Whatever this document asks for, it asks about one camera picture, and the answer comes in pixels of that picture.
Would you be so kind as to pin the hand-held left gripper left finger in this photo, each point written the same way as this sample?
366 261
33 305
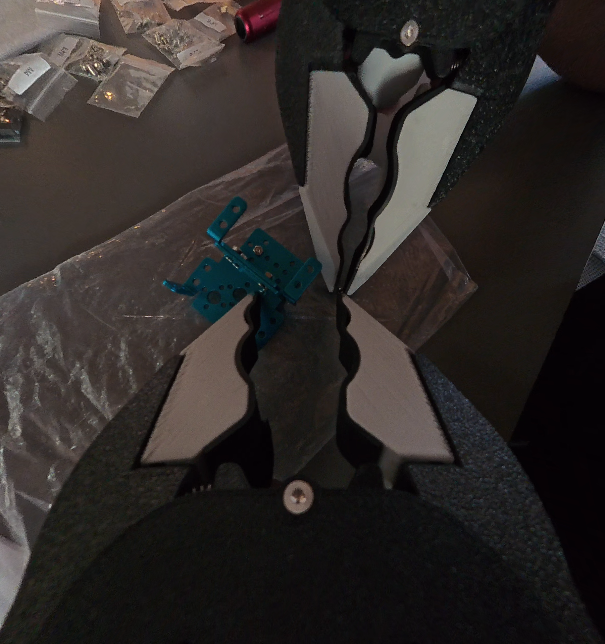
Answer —
196 402

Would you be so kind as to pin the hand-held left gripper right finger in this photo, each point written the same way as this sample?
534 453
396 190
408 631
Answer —
403 402

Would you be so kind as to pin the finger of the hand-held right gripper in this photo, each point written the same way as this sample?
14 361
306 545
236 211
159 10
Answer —
332 126
428 146

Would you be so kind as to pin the blue metal bracket assembly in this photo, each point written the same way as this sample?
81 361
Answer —
227 287

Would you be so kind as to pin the person's right forearm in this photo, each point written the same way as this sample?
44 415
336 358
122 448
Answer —
589 40

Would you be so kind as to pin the clear plastic bag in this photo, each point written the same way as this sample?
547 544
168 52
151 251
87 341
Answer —
81 352

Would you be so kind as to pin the pile of small screw bags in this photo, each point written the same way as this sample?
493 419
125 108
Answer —
126 85

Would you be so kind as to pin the open instruction manual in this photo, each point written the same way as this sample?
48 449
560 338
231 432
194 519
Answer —
0 578

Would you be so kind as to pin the white foam sheet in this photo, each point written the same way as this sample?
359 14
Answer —
5 30

